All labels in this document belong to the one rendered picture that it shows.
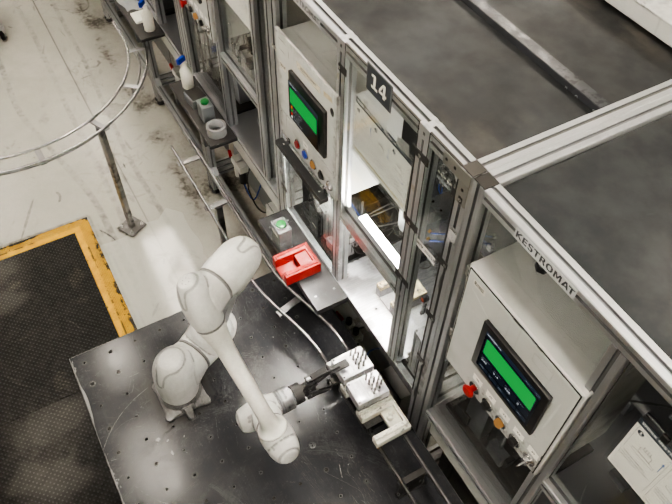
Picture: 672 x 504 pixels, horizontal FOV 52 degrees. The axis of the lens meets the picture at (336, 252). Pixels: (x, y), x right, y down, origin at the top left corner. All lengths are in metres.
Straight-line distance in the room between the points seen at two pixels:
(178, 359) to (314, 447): 0.60
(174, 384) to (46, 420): 1.22
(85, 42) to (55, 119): 0.88
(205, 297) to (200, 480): 0.84
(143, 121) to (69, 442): 2.30
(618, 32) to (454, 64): 0.52
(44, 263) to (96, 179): 0.70
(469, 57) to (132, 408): 1.80
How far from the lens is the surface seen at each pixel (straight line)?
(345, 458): 2.68
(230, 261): 2.14
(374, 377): 2.50
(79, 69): 5.56
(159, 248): 4.17
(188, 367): 2.61
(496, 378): 1.87
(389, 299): 2.74
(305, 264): 2.77
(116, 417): 2.85
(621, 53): 2.16
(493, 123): 1.81
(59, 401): 3.75
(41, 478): 3.60
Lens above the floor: 3.16
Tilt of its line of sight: 52 degrees down
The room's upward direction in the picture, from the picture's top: 1 degrees clockwise
